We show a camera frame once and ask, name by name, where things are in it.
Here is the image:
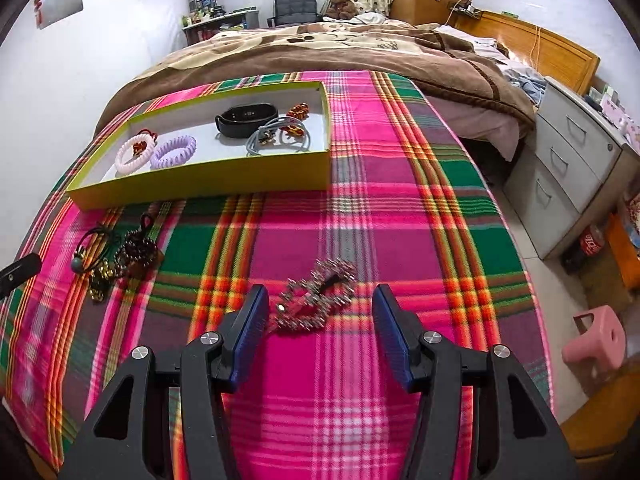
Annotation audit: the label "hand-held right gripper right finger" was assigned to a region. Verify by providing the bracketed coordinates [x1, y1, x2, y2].
[372, 283, 581, 480]

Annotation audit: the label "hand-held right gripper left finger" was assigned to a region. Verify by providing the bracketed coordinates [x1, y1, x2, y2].
[57, 284, 270, 480]

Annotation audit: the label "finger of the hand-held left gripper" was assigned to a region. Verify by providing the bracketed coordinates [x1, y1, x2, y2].
[0, 253, 42, 297]

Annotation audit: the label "rhinestone hair clip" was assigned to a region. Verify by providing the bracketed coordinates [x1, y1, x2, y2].
[267, 258, 358, 334]

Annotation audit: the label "pink spiral hair tie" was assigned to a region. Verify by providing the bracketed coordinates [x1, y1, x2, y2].
[115, 132, 153, 176]

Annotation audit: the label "yellow-green shallow box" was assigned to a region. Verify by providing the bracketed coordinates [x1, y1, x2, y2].
[66, 81, 332, 212]

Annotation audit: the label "purple spiral hair tie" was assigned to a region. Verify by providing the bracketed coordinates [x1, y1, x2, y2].
[150, 135, 197, 171]

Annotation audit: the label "red hair tie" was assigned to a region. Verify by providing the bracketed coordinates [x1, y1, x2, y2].
[131, 127, 160, 155]

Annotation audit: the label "grey hair tie bundle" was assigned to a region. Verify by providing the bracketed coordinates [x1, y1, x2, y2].
[246, 116, 314, 157]

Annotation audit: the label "black wristband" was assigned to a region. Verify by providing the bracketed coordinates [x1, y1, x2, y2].
[215, 104, 280, 138]

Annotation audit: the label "gold beaded hair accessory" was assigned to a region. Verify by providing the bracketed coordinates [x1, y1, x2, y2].
[89, 259, 122, 303]

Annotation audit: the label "pink green plaid blanket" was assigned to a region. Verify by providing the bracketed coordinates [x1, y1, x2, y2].
[0, 70, 553, 480]

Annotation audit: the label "pink plastic stool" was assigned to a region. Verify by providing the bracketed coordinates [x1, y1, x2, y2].
[561, 305, 627, 376]

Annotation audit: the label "cola bottle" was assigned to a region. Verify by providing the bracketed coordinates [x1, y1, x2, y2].
[562, 225, 606, 273]

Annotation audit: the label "pale pink bed sheet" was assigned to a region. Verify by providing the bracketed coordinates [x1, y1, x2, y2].
[440, 100, 521, 162]

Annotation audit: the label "grey drawer cabinet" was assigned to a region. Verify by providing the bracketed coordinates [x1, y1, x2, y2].
[502, 76, 640, 260]

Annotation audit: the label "orange box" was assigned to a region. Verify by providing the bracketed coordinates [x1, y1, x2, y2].
[605, 195, 640, 267]

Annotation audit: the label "brown patterned blanket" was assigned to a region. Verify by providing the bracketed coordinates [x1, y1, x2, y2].
[92, 20, 538, 137]

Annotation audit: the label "light blue clothes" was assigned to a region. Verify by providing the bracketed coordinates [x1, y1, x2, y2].
[502, 60, 549, 107]

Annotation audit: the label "cluttered side desk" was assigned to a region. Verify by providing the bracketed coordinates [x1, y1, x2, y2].
[181, 4, 261, 46]

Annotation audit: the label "white pillow bedding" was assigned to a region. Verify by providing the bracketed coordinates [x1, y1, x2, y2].
[440, 25, 507, 60]

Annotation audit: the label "pink patterned box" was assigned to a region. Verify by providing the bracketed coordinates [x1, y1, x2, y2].
[590, 85, 640, 147]

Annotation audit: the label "grey padded chair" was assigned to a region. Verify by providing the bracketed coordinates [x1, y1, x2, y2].
[267, 0, 323, 27]

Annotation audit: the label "wooden bed headboard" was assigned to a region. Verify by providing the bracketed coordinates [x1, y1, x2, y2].
[452, 9, 601, 96]

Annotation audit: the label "brown teddy bear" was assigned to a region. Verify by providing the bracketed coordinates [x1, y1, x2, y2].
[324, 0, 358, 21]

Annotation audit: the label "black hair tie grey bead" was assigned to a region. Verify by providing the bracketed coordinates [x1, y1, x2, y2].
[69, 224, 122, 275]

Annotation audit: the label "dark bead bracelet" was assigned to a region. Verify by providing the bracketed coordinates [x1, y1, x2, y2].
[114, 212, 162, 279]

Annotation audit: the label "wooden bed frame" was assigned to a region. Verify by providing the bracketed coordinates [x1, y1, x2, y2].
[560, 390, 640, 461]

